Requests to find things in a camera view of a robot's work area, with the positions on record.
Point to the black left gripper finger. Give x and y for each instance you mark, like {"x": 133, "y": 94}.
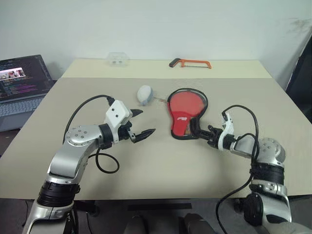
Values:
{"x": 136, "y": 112}
{"x": 143, "y": 134}

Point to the dark rounded shape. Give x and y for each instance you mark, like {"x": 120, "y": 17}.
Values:
{"x": 195, "y": 224}
{"x": 136, "y": 225}

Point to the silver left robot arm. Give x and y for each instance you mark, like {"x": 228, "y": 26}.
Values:
{"x": 64, "y": 158}

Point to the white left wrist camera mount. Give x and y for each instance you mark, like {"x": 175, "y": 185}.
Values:
{"x": 117, "y": 113}

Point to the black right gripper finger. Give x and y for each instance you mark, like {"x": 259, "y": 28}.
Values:
{"x": 196, "y": 127}
{"x": 203, "y": 138}

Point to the black and red paddle case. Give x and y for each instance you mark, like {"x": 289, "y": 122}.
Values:
{"x": 179, "y": 126}

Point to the clear plastic box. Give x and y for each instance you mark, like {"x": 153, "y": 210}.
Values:
{"x": 117, "y": 59}

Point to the black table frame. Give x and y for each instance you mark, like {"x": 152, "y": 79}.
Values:
{"x": 159, "y": 206}

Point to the red table tennis paddle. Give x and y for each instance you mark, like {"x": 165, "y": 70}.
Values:
{"x": 186, "y": 103}

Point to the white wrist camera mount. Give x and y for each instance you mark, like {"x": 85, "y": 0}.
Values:
{"x": 228, "y": 126}
{"x": 117, "y": 113}

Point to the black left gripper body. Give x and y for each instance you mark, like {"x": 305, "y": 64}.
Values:
{"x": 126, "y": 131}

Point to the open grey laptop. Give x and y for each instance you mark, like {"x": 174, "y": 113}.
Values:
{"x": 22, "y": 83}

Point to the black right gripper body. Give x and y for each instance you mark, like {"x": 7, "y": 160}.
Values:
{"x": 213, "y": 136}

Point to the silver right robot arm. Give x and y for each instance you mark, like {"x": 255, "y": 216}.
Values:
{"x": 268, "y": 151}

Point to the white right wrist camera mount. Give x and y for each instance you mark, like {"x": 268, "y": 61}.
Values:
{"x": 228, "y": 126}

